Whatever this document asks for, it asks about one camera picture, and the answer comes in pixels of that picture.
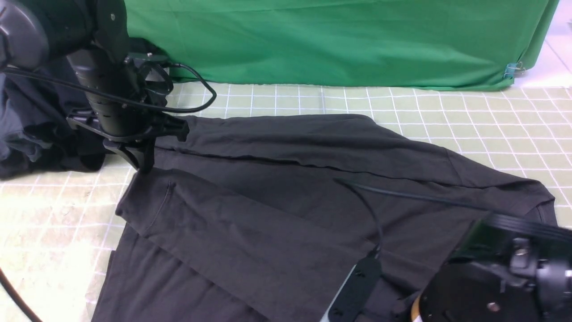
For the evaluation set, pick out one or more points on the black crumpled garment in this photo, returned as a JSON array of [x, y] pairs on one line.
[[43, 107]]

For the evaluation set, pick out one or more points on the dark gray long-sleeve shirt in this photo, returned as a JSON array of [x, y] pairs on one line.
[[245, 222]]

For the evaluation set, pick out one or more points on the blue binder clip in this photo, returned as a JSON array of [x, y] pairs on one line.
[[514, 70]]

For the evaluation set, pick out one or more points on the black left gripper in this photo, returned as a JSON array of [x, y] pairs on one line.
[[128, 130]]

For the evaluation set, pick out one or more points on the light green grid mat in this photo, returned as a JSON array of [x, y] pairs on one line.
[[58, 229]]

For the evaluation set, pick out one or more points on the gray-blue crumpled garment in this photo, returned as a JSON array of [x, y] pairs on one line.
[[12, 134]]

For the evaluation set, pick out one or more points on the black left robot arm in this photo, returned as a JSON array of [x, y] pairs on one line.
[[92, 36]]

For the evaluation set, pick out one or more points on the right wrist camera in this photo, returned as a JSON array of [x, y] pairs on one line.
[[355, 291]]

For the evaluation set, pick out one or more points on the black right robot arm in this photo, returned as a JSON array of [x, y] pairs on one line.
[[505, 269]]

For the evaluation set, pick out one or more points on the green backdrop cloth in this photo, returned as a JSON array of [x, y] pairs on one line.
[[426, 44]]

